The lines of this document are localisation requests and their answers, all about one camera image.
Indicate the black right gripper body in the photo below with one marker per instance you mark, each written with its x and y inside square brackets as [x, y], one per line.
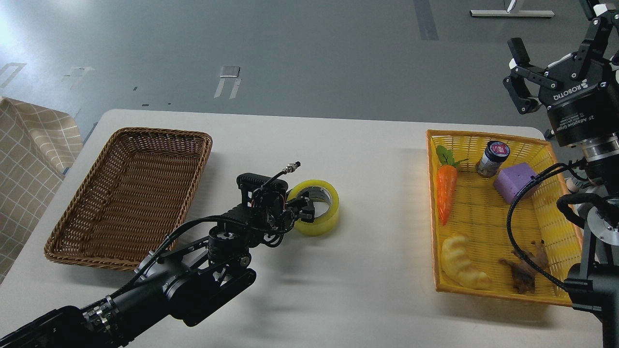
[584, 108]

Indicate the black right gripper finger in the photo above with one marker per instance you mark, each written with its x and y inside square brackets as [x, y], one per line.
[521, 70]
[603, 18]

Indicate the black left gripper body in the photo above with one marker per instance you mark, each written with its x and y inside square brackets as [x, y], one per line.
[265, 198]

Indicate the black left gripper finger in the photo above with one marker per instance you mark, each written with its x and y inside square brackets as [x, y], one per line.
[302, 208]

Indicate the yellow tape roll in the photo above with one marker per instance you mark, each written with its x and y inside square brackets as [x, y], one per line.
[325, 199]

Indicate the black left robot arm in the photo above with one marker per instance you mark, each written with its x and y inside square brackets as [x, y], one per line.
[197, 269]

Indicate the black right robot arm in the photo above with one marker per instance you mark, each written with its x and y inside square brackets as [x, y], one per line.
[592, 284]

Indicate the small dark-lidded jar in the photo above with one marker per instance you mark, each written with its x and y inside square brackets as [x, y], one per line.
[495, 153]

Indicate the purple foam block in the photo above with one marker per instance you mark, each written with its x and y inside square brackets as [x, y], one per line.
[511, 180]

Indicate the orange toy carrot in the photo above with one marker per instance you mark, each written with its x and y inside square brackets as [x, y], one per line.
[446, 181]

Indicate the brown wicker basket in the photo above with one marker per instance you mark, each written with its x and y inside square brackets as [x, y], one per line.
[138, 190]

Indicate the yellow plastic basket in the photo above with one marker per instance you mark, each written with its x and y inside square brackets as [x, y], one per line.
[479, 212]

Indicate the yellow toy croissant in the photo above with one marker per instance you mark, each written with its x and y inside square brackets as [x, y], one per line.
[458, 266]

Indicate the brown toy animal figure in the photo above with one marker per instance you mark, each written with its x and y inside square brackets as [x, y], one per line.
[523, 274]

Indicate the beige checkered cloth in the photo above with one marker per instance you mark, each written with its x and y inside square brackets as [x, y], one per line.
[37, 146]

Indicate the white table leg frame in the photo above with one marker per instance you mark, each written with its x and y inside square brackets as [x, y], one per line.
[512, 9]

